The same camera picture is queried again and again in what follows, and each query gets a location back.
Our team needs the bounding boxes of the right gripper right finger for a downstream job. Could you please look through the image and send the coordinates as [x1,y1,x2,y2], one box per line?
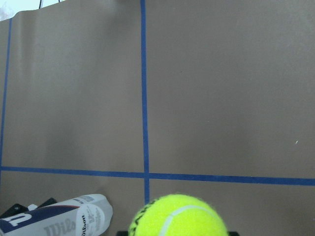
[228,231,239,236]

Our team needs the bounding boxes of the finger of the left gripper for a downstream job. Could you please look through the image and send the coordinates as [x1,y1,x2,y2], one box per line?
[0,198,57,218]

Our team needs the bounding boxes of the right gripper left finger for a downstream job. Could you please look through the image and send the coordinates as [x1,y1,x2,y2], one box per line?
[116,231,128,236]

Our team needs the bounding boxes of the clear tennis ball can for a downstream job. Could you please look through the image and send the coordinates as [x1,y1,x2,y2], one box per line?
[0,194,113,236]

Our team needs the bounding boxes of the yellow tennis ball Garros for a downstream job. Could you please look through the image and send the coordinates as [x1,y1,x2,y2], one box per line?
[128,194,229,236]

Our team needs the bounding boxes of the brown paper table cover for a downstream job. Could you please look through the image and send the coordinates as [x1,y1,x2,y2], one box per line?
[0,0,315,236]

